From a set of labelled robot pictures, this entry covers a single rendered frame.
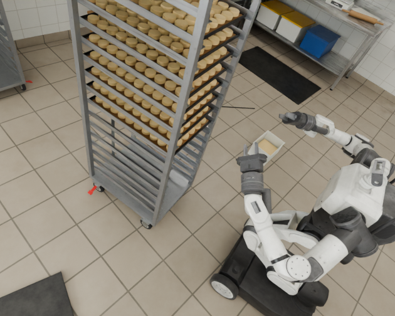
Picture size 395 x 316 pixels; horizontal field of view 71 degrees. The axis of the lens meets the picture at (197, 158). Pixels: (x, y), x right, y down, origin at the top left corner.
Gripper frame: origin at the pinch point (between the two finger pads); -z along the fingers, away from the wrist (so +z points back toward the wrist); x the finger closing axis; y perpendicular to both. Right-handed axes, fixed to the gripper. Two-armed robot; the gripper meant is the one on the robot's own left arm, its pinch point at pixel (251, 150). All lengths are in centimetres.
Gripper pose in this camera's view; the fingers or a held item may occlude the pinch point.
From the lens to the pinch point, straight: 116.9
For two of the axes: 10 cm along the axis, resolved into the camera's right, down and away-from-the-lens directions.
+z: -0.4, 9.3, -3.7
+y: -5.0, -3.4, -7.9
